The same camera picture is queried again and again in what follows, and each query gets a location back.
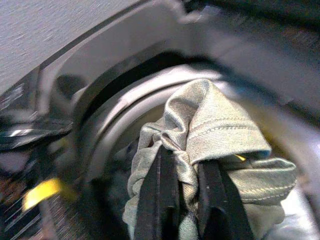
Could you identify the grey top-load washing machine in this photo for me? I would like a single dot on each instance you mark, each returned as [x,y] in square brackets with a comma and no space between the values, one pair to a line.
[125,62]

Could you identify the grey-green cloth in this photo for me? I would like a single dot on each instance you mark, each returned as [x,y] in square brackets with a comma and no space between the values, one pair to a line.
[220,120]

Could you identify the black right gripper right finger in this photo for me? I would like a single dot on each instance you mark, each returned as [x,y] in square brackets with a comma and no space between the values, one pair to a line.
[220,205]

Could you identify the yellow washer label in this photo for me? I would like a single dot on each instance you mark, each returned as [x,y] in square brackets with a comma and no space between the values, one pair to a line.
[42,192]

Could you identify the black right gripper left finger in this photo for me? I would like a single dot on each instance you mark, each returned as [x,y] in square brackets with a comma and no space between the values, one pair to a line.
[160,195]

